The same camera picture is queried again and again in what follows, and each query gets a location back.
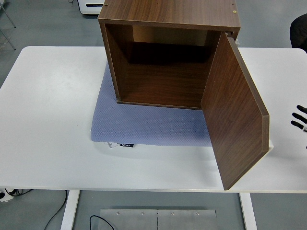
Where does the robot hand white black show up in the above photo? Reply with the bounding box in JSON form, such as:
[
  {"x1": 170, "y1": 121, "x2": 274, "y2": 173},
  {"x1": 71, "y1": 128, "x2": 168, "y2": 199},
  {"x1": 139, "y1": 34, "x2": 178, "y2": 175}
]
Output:
[{"x1": 290, "y1": 104, "x2": 307, "y2": 134}]

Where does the brown wooden cabinet door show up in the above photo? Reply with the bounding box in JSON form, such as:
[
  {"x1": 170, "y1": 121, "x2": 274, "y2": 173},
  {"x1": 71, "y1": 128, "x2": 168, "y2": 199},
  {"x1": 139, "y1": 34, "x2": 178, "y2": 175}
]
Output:
[{"x1": 200, "y1": 32, "x2": 270, "y2": 191}]

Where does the brown wooden cabinet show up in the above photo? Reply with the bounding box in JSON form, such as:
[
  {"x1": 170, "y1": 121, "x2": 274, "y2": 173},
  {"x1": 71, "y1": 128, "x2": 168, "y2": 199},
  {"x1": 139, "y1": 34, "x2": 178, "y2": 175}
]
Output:
[{"x1": 97, "y1": 0, "x2": 241, "y2": 111}]

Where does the person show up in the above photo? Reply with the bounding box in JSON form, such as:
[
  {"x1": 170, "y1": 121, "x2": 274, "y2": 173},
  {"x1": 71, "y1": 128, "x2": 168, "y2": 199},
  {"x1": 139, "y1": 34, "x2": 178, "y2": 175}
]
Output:
[{"x1": 289, "y1": 16, "x2": 307, "y2": 52}]

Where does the white table leg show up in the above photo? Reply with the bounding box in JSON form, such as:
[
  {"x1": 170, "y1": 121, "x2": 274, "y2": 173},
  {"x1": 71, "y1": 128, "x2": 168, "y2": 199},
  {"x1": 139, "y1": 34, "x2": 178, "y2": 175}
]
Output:
[
  {"x1": 59, "y1": 190, "x2": 81, "y2": 230},
  {"x1": 238, "y1": 191, "x2": 258, "y2": 230}
]

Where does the blue dotted mat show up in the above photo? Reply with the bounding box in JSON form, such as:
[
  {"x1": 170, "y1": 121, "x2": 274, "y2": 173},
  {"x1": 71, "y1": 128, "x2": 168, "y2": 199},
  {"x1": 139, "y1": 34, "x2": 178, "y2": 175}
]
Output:
[{"x1": 90, "y1": 63, "x2": 213, "y2": 148}]

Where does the grey metal plate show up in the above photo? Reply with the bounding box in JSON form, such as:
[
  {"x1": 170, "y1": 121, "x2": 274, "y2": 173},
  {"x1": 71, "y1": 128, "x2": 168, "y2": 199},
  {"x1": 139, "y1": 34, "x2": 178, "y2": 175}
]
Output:
[{"x1": 99, "y1": 208, "x2": 217, "y2": 230}]

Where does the white appliance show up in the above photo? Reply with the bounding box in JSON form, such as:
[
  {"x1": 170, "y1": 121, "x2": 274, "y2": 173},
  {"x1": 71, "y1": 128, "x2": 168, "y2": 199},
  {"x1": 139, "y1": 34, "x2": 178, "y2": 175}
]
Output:
[{"x1": 78, "y1": 0, "x2": 104, "y2": 15}]

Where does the metal rack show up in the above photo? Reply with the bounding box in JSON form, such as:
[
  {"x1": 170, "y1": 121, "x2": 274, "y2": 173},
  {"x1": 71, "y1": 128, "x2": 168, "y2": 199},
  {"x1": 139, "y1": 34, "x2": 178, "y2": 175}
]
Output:
[{"x1": 0, "y1": 0, "x2": 17, "y2": 57}]

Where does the white power strip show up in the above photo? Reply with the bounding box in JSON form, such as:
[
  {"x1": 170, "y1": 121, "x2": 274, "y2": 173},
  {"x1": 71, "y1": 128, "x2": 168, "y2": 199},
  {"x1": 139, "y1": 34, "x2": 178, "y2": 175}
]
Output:
[{"x1": 0, "y1": 188, "x2": 24, "y2": 203}]

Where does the black floor cable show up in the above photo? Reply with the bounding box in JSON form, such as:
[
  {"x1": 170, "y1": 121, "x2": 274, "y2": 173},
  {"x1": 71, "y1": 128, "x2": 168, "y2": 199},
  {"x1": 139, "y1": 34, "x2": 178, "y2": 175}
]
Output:
[{"x1": 89, "y1": 215, "x2": 113, "y2": 230}]

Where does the grey floor cable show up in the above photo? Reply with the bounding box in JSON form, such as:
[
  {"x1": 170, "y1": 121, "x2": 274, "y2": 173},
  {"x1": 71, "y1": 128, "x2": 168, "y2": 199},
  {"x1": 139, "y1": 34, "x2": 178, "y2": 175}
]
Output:
[{"x1": 44, "y1": 190, "x2": 68, "y2": 230}]

